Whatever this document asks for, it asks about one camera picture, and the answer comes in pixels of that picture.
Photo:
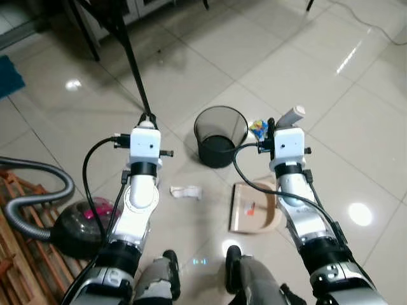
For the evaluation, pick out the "robot leg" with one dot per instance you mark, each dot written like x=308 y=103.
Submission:
x=156 y=279
x=257 y=279

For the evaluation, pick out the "black mesh waste bin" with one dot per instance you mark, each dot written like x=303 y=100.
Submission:
x=219 y=143

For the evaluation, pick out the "crumpled white paper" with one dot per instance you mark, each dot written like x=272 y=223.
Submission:
x=187 y=192

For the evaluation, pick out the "blue mat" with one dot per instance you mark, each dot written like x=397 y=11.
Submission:
x=9 y=76

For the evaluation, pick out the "brown wooden rack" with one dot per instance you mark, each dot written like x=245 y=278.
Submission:
x=22 y=254

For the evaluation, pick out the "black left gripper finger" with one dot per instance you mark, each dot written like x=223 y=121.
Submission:
x=143 y=122
x=152 y=122

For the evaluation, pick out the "robot right leg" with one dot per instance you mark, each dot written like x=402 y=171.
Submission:
x=257 y=279

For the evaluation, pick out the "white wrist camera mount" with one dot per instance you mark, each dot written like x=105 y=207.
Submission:
x=145 y=145
x=290 y=146

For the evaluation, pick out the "dark canister vacuum cleaner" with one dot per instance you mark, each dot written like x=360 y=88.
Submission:
x=79 y=232

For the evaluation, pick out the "robot left leg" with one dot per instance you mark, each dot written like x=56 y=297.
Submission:
x=156 y=279

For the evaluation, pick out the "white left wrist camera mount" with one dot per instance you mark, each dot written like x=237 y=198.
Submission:
x=145 y=145

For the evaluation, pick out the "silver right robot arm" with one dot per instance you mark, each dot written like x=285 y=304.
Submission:
x=305 y=216

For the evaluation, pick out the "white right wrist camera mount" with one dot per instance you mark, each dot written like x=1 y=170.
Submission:
x=290 y=146

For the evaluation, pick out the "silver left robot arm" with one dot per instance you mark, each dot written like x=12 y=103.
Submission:
x=137 y=210

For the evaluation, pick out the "colourful crumpled wrapper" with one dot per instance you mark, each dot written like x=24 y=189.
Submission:
x=258 y=130

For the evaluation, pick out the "black metal table leg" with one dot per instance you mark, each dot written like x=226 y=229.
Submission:
x=127 y=57
x=86 y=35

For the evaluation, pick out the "black chair leg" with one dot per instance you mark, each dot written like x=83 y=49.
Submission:
x=310 y=5

